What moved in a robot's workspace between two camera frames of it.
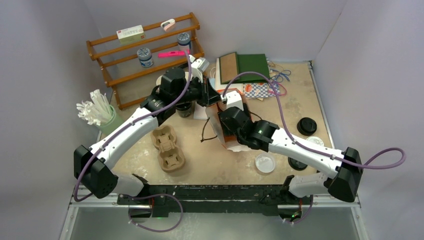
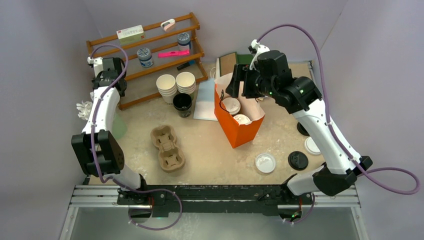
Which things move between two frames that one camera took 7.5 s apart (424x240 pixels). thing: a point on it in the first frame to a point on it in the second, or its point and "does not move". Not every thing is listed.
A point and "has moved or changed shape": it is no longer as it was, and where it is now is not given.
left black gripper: x=208 y=95 to x=99 y=76
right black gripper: x=227 y=130 to x=233 y=90
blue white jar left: x=145 y=57 does not move
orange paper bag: x=232 y=143 has moved or changed shape
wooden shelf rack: x=129 y=60 does not move
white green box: x=130 y=34 does not move
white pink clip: x=168 y=25 does not move
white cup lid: x=265 y=163 does not move
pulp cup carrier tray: x=171 y=157 does not move
